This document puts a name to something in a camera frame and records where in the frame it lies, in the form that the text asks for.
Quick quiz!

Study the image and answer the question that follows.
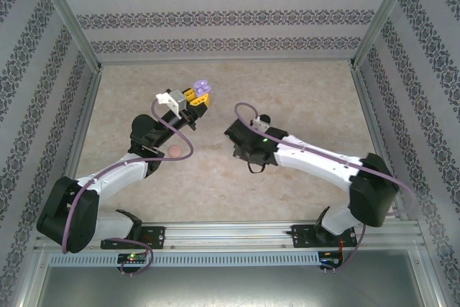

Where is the right controller circuit board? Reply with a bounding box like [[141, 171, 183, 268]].
[[319, 251, 343, 269]]

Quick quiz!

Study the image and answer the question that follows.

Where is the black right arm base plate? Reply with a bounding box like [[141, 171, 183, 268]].
[[290, 224, 357, 249]]

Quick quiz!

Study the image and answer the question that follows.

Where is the aluminium frame post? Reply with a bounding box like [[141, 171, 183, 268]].
[[350, 0, 420, 70], [30, 0, 104, 70]]

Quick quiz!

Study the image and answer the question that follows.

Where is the controller circuit board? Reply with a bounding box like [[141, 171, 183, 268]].
[[117, 252, 149, 265], [319, 251, 343, 269]]

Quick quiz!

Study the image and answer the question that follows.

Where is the aluminium frame strut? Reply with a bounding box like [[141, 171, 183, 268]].
[[413, 249, 446, 307], [16, 247, 50, 307]]

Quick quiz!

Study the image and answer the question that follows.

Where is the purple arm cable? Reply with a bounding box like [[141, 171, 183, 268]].
[[60, 98, 196, 278], [234, 102, 414, 272]]

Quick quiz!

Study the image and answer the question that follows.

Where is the aluminium mounting rail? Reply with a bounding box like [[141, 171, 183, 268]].
[[34, 221, 422, 251]]

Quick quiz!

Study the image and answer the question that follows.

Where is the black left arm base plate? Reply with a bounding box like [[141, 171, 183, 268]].
[[100, 226, 166, 250]]

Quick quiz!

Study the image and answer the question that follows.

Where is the aluminium frame side rail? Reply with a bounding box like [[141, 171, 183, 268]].
[[349, 62, 409, 221], [50, 68, 104, 224]]

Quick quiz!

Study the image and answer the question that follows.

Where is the aluminium frame cross beam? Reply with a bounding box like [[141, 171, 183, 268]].
[[96, 55, 356, 68]]

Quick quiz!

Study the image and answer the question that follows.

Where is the grey metal shelf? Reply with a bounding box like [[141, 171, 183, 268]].
[[35, 265, 428, 307]]

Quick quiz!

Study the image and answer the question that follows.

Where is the purple earbud charging case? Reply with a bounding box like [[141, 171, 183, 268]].
[[192, 78, 213, 95]]

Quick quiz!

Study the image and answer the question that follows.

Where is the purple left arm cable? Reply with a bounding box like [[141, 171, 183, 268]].
[[60, 98, 196, 278]]

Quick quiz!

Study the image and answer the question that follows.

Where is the left controller circuit board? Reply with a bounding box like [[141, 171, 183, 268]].
[[117, 252, 149, 265]]

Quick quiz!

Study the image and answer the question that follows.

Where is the slotted grey cable duct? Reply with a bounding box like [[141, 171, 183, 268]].
[[48, 252, 321, 267]]

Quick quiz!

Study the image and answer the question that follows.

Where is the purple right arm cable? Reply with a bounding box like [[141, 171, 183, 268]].
[[234, 102, 414, 272]]

